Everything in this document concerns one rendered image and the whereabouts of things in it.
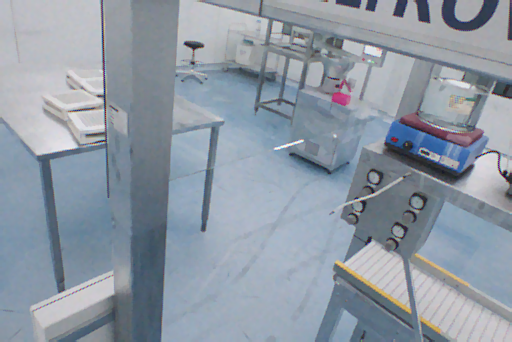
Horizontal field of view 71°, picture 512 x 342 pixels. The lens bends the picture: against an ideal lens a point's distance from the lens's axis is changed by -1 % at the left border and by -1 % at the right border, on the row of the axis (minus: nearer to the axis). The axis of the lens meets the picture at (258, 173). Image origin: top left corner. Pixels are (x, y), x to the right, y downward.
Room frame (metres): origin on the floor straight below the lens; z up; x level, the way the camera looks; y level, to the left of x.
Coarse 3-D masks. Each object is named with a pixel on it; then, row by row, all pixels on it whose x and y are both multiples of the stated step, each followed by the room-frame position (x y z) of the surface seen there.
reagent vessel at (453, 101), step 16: (432, 80) 0.91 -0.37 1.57; (448, 80) 0.87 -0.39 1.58; (464, 80) 0.86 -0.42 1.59; (480, 80) 0.85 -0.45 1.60; (496, 80) 0.88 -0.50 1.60; (432, 96) 0.89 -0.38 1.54; (448, 96) 0.86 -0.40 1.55; (464, 96) 0.85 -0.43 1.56; (480, 96) 0.85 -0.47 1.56; (432, 112) 0.88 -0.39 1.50; (448, 112) 0.86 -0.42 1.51; (464, 112) 0.85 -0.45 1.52; (480, 112) 0.87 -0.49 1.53; (448, 128) 0.85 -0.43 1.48; (464, 128) 0.85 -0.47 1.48
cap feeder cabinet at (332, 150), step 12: (336, 132) 3.55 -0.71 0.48; (348, 132) 3.59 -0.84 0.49; (360, 132) 3.88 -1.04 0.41; (300, 144) 3.74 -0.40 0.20; (312, 144) 3.67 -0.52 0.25; (324, 144) 3.59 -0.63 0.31; (336, 144) 3.52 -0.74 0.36; (348, 144) 3.68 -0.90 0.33; (312, 156) 3.64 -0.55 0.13; (324, 156) 3.57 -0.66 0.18; (336, 156) 3.50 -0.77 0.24; (348, 156) 3.76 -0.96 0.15
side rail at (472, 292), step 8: (376, 240) 1.10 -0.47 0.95; (416, 264) 1.01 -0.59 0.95; (424, 264) 0.99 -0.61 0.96; (432, 272) 0.97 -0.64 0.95; (440, 272) 0.96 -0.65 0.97; (448, 280) 0.94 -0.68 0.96; (456, 280) 0.93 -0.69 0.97; (456, 288) 0.92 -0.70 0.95; (464, 288) 0.91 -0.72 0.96; (472, 288) 0.90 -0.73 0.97; (472, 296) 0.89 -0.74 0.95; (480, 296) 0.88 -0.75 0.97; (488, 296) 0.87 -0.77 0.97; (488, 304) 0.86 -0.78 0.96; (496, 304) 0.85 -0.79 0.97; (496, 312) 0.84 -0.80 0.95; (504, 312) 0.83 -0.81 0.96
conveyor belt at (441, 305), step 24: (360, 264) 0.96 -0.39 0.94; (384, 264) 0.99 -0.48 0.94; (384, 288) 0.87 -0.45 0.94; (432, 288) 0.91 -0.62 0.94; (432, 312) 0.80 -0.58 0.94; (456, 312) 0.82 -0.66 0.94; (480, 312) 0.84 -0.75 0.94; (456, 336) 0.73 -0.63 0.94; (480, 336) 0.74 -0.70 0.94; (504, 336) 0.76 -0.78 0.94
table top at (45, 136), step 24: (0, 72) 2.31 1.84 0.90; (24, 72) 2.40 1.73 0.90; (48, 72) 2.50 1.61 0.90; (0, 96) 1.91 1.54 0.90; (24, 96) 1.97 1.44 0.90; (0, 120) 1.67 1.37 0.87; (24, 120) 1.66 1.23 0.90; (48, 120) 1.71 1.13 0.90; (24, 144) 1.44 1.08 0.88; (48, 144) 1.46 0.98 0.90; (72, 144) 1.50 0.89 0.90; (96, 144) 1.55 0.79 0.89
